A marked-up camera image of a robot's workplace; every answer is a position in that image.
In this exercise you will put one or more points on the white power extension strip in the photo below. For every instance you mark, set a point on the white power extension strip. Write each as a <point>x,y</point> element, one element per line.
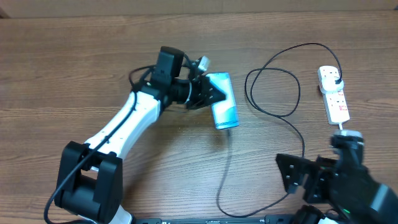
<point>335,103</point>

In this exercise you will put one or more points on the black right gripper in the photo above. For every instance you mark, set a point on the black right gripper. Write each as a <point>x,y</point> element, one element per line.
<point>292,177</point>

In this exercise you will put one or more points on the white charger adapter plug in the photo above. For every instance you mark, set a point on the white charger adapter plug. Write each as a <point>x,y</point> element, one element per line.
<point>330,85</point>

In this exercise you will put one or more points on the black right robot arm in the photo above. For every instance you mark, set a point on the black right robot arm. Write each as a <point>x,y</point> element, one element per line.
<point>345,184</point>

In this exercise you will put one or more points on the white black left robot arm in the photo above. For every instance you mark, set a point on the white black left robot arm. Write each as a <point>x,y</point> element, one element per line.
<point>90,177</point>

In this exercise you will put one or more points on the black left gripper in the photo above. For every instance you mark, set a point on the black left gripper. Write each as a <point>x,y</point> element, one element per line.
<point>204,86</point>

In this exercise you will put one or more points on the Samsung Galaxy smartphone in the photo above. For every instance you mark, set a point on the Samsung Galaxy smartphone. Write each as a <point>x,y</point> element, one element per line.
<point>225,113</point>

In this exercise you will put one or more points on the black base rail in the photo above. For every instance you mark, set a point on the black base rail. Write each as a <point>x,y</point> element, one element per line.
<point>268,219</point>

